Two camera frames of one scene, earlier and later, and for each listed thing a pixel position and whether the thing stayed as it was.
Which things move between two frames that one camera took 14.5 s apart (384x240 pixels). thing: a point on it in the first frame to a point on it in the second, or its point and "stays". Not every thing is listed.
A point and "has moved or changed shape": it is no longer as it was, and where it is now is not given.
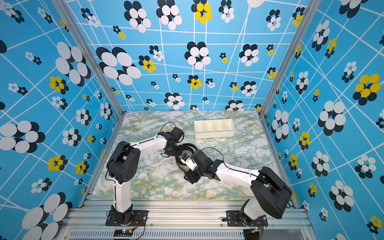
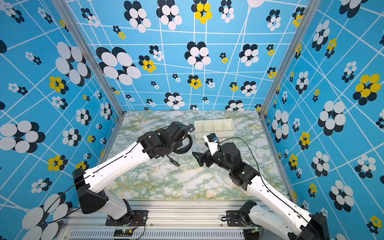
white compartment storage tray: (212, 128) stays
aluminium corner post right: (310, 10) stays
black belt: (178, 157) has moved or changed shape
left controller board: (123, 232) stays
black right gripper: (191, 177) to (208, 155)
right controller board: (252, 234) stays
